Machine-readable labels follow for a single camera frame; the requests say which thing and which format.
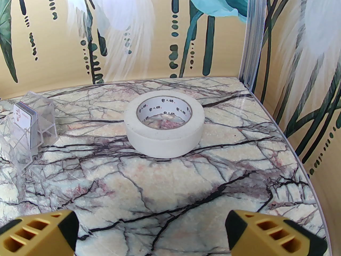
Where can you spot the stack of credit cards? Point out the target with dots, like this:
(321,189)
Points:
(25,127)

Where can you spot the aluminium frame post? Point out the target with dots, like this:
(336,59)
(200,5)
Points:
(253,36)

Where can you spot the clear acrylic card box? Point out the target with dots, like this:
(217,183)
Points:
(45,108)

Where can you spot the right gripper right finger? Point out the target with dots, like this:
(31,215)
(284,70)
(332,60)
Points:
(271,236)

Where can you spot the white masking tape roll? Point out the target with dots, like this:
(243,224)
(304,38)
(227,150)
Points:
(165,140)

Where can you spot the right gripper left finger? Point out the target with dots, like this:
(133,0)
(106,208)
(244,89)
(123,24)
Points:
(40,236)

